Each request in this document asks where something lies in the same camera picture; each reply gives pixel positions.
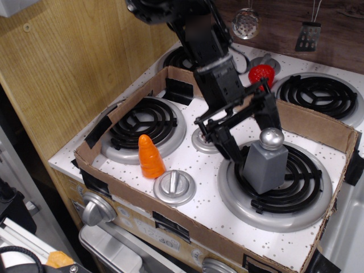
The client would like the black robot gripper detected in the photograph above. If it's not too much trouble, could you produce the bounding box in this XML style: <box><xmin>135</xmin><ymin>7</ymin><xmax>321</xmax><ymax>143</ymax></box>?
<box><xmin>193</xmin><ymin>55</ymin><xmax>282</xmax><ymax>163</ymax></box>

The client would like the grey pepper shaker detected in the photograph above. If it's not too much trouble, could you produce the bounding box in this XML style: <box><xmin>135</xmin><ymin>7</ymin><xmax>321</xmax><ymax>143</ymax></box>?
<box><xmin>242</xmin><ymin>127</ymin><xmax>288</xmax><ymax>195</ymax></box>

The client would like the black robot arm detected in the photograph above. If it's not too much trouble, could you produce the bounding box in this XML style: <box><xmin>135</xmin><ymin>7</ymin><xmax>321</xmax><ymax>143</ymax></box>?
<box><xmin>126</xmin><ymin>1</ymin><xmax>281</xmax><ymax>163</ymax></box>

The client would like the silver upper centre knob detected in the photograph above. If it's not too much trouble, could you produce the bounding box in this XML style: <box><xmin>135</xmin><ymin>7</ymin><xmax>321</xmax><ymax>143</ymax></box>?
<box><xmin>192</xmin><ymin>128</ymin><xmax>219</xmax><ymax>154</ymax></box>

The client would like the red toy strawberry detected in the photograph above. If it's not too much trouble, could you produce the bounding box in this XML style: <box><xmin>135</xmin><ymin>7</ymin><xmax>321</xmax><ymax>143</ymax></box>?
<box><xmin>248</xmin><ymin>64</ymin><xmax>275</xmax><ymax>91</ymax></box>

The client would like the silver back knob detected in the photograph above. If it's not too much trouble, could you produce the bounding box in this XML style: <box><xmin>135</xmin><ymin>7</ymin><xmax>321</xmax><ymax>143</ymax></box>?
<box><xmin>250</xmin><ymin>53</ymin><xmax>281</xmax><ymax>75</ymax></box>

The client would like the front left black burner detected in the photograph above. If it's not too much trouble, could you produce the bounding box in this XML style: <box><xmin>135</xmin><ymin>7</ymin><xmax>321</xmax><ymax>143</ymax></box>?
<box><xmin>101</xmin><ymin>97</ymin><xmax>187</xmax><ymax>165</ymax></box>

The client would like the black burner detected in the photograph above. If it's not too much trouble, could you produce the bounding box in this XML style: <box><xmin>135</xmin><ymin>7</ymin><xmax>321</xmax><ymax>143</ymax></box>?
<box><xmin>272</xmin><ymin>72</ymin><xmax>363</xmax><ymax>127</ymax></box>
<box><xmin>156</xmin><ymin>46</ymin><xmax>197</xmax><ymax>72</ymax></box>
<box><xmin>101</xmin><ymin>97</ymin><xmax>187</xmax><ymax>165</ymax></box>
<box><xmin>217</xmin><ymin>143</ymin><xmax>333</xmax><ymax>233</ymax></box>

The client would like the back right black burner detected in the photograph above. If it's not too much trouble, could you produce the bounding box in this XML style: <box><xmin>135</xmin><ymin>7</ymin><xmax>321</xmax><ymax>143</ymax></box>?
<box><xmin>272</xmin><ymin>72</ymin><xmax>363</xmax><ymax>127</ymax></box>

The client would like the front right black burner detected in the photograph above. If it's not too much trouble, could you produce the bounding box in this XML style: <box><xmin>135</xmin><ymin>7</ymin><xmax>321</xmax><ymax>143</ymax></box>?
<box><xmin>217</xmin><ymin>143</ymin><xmax>333</xmax><ymax>233</ymax></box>

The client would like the silver lower centre knob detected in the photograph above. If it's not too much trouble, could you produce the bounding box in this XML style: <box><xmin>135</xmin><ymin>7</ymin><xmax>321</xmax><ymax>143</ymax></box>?
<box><xmin>153</xmin><ymin>169</ymin><xmax>197</xmax><ymax>206</ymax></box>

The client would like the back left black burner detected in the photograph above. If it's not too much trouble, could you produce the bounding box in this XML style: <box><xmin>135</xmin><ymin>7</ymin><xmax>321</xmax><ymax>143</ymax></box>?
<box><xmin>156</xmin><ymin>46</ymin><xmax>197</xmax><ymax>72</ymax></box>

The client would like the orange toy carrot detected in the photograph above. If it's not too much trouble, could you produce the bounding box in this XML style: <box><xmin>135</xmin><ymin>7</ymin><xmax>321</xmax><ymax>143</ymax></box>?
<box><xmin>138</xmin><ymin>134</ymin><xmax>166</xmax><ymax>179</ymax></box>

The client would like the silver hanging strainer spoon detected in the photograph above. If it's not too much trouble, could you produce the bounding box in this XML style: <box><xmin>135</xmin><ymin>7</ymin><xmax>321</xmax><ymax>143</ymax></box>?
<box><xmin>231</xmin><ymin>1</ymin><xmax>262</xmax><ymax>40</ymax></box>

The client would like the silver bottom oven knob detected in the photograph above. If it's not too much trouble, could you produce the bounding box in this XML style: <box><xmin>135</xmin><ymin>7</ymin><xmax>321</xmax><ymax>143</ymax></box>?
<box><xmin>202</xmin><ymin>258</ymin><xmax>237</xmax><ymax>273</ymax></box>

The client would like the silver oven knob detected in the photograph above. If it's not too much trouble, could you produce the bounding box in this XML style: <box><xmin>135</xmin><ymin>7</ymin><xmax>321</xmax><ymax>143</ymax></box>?
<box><xmin>82</xmin><ymin>192</ymin><xmax>117</xmax><ymax>226</ymax></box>
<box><xmin>202</xmin><ymin>258</ymin><xmax>237</xmax><ymax>273</ymax></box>

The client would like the silver front oven knob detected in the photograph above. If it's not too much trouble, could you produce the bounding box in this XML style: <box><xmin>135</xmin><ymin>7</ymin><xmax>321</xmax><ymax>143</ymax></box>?
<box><xmin>82</xmin><ymin>192</ymin><xmax>117</xmax><ymax>226</ymax></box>

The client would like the orange object bottom left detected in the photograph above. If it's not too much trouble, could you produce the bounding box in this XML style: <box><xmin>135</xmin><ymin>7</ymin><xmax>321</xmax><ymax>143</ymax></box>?
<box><xmin>45</xmin><ymin>251</ymin><xmax>75</xmax><ymax>268</ymax></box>

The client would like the brown cardboard tray wall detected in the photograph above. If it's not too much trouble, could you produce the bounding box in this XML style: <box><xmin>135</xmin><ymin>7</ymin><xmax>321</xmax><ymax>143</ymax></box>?
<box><xmin>75</xmin><ymin>67</ymin><xmax>361</xmax><ymax>272</ymax></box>

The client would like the silver oven door handle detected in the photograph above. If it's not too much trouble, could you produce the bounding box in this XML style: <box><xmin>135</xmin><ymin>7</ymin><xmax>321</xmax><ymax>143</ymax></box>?
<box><xmin>78</xmin><ymin>224</ymin><xmax>184</xmax><ymax>272</ymax></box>

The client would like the black braided cable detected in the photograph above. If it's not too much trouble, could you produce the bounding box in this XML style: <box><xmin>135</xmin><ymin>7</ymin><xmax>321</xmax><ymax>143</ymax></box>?
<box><xmin>0</xmin><ymin>246</ymin><xmax>45</xmax><ymax>273</ymax></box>

